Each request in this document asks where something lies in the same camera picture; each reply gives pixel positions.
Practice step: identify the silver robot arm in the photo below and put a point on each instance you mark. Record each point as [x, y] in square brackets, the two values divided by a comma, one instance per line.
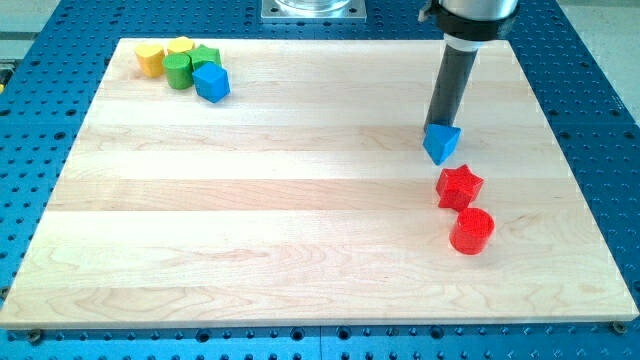
[468, 24]

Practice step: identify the blue perforated table plate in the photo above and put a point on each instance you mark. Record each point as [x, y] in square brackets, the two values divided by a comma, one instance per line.
[72, 43]

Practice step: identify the yellow hexagon block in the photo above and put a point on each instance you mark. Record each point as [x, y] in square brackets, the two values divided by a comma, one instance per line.
[180, 44]

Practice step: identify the green star block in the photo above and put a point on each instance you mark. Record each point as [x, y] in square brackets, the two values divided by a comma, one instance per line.
[202, 55]

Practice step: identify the green cylinder block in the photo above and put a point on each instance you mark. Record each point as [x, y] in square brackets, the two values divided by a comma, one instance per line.
[178, 70]

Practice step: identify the red cylinder block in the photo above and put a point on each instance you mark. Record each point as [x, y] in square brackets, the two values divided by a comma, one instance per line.
[471, 231]

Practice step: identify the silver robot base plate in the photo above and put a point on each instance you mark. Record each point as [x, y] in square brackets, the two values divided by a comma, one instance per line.
[287, 11]

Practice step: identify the red star block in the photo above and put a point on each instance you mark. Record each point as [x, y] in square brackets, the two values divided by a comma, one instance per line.
[458, 187]

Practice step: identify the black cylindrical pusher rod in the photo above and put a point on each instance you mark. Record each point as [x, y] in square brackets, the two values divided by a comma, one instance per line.
[453, 75]

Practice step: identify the light wooden board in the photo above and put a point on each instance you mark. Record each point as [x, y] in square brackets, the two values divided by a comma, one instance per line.
[305, 197]

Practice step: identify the yellow heart block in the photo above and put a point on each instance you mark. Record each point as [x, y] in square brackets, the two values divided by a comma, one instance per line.
[150, 58]

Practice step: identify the blue triangle block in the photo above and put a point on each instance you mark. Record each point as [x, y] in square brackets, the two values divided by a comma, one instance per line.
[440, 141]

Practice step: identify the blue cube block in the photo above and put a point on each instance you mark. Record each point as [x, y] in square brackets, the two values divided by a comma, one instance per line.
[211, 82]

